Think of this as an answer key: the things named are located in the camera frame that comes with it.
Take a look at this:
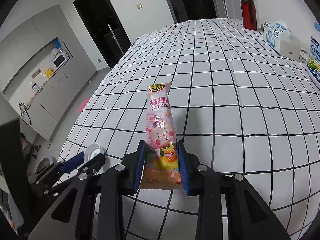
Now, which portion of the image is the white microwave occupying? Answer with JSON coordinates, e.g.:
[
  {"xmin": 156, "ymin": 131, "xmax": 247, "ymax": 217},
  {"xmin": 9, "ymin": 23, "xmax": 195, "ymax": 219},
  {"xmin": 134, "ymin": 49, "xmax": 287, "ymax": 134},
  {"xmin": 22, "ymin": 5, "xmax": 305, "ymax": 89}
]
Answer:
[{"xmin": 51, "ymin": 51, "xmax": 70, "ymax": 70}]

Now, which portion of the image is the white small box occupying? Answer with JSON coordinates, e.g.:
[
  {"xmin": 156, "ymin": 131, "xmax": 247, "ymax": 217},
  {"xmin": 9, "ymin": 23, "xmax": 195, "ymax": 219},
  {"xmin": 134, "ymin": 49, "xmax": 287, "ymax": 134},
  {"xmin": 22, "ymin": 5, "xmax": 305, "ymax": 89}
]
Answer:
[{"xmin": 279, "ymin": 33, "xmax": 301, "ymax": 61}]

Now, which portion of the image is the pink plastic stool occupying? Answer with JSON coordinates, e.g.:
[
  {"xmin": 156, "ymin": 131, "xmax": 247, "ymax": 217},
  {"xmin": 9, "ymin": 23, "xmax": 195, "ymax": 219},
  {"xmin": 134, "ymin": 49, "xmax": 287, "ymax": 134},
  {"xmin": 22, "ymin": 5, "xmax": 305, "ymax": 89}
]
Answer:
[{"xmin": 78, "ymin": 98, "xmax": 90, "ymax": 113}]

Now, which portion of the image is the milk powder tub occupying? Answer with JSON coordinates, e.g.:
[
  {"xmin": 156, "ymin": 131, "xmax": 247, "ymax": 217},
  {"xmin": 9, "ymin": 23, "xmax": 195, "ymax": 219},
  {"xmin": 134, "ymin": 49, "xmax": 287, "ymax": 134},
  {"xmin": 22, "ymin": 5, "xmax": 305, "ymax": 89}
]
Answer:
[{"xmin": 307, "ymin": 22, "xmax": 320, "ymax": 89}]

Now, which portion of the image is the broom with dustpan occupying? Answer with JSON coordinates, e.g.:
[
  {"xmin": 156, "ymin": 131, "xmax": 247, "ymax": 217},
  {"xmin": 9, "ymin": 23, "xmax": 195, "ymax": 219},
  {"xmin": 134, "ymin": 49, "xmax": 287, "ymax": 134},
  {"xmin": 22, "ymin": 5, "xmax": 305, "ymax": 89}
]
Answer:
[{"xmin": 108, "ymin": 24, "xmax": 124, "ymax": 55}]

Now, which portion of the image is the yellow box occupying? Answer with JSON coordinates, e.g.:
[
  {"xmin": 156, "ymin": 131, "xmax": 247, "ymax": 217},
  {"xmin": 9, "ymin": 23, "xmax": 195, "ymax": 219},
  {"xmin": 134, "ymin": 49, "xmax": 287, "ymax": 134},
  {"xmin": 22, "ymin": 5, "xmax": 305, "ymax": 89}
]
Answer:
[{"xmin": 45, "ymin": 68, "xmax": 54, "ymax": 78}]

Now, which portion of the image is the white checkered tablecloth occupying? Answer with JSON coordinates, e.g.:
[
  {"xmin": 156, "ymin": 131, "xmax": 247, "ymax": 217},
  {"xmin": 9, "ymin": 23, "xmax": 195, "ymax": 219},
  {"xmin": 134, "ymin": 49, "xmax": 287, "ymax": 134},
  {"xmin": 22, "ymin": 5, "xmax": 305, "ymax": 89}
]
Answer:
[{"xmin": 59, "ymin": 19, "xmax": 319, "ymax": 239}]

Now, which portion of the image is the wall light switch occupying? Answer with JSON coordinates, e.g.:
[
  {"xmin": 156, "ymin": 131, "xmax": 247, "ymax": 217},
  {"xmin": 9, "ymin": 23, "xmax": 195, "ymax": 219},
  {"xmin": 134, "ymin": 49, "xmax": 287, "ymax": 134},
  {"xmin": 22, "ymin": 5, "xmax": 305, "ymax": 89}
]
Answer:
[{"xmin": 136, "ymin": 3, "xmax": 143, "ymax": 9}]

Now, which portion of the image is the red thermos bottle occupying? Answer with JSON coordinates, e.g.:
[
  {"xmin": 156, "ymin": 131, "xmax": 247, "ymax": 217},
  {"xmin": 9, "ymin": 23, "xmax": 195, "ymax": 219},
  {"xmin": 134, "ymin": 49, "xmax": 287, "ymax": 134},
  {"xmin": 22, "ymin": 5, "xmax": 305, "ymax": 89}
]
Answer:
[{"xmin": 240, "ymin": 0, "xmax": 257, "ymax": 30}]

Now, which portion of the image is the white plastic lid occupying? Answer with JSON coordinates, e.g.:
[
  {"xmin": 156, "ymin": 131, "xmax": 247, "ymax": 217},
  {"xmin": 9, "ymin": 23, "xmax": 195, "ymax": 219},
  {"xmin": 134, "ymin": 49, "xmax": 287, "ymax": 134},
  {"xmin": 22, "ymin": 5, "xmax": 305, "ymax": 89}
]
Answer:
[{"xmin": 84, "ymin": 142, "xmax": 105, "ymax": 163}]

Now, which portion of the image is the pink snack wrapper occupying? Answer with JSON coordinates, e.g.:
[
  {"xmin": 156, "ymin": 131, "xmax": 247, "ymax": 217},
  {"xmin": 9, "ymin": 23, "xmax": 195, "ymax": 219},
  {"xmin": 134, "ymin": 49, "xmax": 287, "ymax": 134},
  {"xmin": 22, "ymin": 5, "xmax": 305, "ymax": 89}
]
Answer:
[{"xmin": 140, "ymin": 82, "xmax": 182, "ymax": 190}]

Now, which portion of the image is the grey cabinet counter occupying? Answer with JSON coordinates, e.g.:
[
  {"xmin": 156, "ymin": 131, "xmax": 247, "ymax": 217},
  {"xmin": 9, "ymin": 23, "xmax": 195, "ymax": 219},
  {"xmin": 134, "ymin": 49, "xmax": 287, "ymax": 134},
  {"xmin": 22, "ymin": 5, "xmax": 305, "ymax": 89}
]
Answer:
[{"xmin": 22, "ymin": 61, "xmax": 97, "ymax": 140}]

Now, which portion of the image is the grey perforated laundry basket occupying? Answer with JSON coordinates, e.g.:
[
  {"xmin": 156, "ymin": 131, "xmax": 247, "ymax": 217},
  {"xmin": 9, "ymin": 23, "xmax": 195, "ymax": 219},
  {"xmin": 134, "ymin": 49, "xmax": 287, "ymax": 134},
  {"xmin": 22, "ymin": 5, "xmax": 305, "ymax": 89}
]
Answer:
[{"xmin": 35, "ymin": 155, "xmax": 56, "ymax": 173}]

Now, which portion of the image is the tissue pack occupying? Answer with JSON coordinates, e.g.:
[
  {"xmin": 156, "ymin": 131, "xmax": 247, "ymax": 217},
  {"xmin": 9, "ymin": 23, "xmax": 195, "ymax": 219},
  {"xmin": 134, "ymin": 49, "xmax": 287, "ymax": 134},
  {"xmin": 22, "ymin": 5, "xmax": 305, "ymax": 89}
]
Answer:
[{"xmin": 263, "ymin": 20, "xmax": 290, "ymax": 53}]

